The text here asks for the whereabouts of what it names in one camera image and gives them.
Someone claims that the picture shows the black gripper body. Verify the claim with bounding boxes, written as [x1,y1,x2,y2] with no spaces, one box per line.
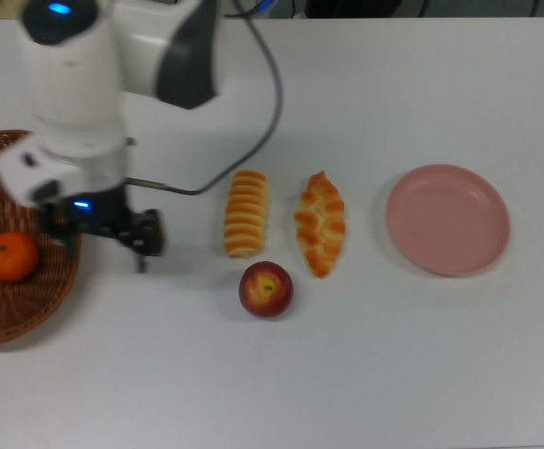
[40,184,136,240]

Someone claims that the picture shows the toy orange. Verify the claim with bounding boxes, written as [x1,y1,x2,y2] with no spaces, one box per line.
[0,230,40,282]

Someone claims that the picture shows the striped toy bread roll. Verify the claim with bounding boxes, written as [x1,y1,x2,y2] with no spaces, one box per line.
[222,169,270,259]

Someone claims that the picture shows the red toy apple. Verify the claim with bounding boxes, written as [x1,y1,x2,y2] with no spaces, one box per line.
[238,260,294,320]

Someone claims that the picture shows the braided toy bread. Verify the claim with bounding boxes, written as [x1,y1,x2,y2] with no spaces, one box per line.
[293,170,347,280]

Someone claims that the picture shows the brown woven basket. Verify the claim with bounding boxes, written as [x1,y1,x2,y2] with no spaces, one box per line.
[0,129,84,347]

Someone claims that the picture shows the pink plate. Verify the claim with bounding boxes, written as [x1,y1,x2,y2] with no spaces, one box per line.
[385,163,511,277]

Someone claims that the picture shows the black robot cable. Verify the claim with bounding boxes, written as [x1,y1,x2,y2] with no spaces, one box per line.
[125,0,285,196]

